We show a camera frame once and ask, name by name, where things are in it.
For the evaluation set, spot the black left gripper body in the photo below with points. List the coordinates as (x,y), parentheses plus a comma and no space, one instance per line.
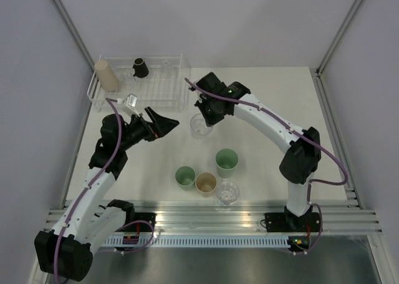
(139,130)

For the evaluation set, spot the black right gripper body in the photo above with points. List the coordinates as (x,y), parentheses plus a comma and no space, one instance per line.
(210,112)

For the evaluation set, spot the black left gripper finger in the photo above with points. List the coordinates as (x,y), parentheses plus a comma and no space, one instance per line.
(157,119)
(164,129)

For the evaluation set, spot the clear faceted glass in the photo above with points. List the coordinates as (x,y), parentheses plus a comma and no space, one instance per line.
(128,77)
(199,128)
(167,64)
(227,192)

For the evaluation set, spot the tall green plastic cup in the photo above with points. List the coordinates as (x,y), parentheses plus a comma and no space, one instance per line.
(226,162)

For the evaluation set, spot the short green plastic cup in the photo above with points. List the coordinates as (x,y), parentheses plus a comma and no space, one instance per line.
(185,176)

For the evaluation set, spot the beige plastic cup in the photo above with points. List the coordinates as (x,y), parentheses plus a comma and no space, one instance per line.
(206,184)
(106,76)

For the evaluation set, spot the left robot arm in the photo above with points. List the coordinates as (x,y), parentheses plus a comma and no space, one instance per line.
(67,250)

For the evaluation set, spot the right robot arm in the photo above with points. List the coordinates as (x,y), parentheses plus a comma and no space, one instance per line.
(301,157)

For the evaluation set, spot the black brown cup holder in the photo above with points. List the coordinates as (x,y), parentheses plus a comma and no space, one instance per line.
(140,68)

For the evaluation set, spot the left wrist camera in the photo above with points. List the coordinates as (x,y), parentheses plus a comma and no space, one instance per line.
(128,104)

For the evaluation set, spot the white wire dish rack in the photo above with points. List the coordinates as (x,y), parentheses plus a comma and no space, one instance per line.
(159,90)

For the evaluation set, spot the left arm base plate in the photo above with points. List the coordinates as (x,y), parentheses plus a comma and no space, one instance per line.
(142,223)

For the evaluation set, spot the right aluminium frame post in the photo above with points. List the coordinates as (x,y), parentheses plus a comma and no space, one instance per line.
(339,36)

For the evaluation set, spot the aluminium frame post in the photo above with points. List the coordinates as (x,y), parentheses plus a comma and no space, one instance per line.
(339,36)
(73,31)

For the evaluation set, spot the white slotted cable duct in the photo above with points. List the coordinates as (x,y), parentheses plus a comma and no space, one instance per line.
(200,241)

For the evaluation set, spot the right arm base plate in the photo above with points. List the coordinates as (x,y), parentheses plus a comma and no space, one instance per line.
(279,222)

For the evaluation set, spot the left aluminium frame post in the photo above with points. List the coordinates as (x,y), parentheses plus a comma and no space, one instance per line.
(73,31)

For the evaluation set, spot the aluminium mounting rail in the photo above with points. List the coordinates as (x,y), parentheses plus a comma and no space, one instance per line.
(179,212)

